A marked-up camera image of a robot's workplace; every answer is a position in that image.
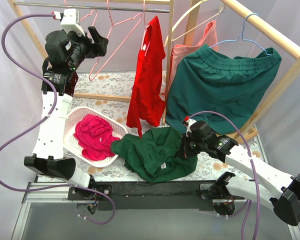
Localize salmon pink garment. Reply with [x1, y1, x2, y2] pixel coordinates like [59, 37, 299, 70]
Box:
[166, 20, 218, 91]

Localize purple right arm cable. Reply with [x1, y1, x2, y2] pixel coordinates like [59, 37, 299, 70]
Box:
[188, 111, 262, 240]

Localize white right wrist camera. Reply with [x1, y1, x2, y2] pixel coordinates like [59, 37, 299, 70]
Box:
[182, 116, 197, 137]

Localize right wooden clothes rack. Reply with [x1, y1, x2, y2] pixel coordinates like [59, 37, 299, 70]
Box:
[183, 0, 300, 149]

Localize dark green shorts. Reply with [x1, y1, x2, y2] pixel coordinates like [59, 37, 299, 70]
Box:
[166, 44, 282, 135]

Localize green t shirt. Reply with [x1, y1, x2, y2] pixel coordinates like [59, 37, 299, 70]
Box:
[110, 127, 198, 183]

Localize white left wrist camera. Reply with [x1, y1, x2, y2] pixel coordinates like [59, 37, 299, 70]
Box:
[52, 8, 85, 37]

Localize wooden clothes rack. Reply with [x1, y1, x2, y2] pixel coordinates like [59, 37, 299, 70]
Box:
[183, 0, 300, 149]
[6, 0, 176, 125]

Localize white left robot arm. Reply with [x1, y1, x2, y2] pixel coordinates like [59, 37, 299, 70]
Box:
[24, 26, 109, 200]

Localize pink wire hanger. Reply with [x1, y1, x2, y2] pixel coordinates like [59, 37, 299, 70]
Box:
[88, 0, 144, 81]
[80, 9, 98, 26]

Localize floral patterned table mat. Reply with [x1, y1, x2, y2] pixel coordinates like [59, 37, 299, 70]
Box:
[69, 72, 265, 182]

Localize white plastic laundry basket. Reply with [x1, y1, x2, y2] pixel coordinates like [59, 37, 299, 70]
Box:
[63, 106, 128, 168]

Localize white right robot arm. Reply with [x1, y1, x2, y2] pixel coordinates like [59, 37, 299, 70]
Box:
[179, 119, 300, 226]

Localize red t shirt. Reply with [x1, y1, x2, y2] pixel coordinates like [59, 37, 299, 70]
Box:
[126, 16, 166, 137]

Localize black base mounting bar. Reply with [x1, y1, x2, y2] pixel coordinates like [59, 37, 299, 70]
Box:
[67, 180, 216, 212]

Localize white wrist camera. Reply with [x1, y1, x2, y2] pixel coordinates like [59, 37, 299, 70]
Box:
[182, 116, 197, 137]
[52, 8, 85, 37]

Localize left wooden clothes rack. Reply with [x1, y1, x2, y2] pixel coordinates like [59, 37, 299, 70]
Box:
[6, 0, 176, 125]

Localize blue wire hanger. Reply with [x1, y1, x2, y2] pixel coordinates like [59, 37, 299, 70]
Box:
[208, 12, 275, 56]

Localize magenta pink shirt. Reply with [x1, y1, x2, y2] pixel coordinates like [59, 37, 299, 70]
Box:
[73, 114, 119, 161]

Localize pink hanger holding red shirt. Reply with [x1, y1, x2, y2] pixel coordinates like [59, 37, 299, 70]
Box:
[142, 0, 150, 36]

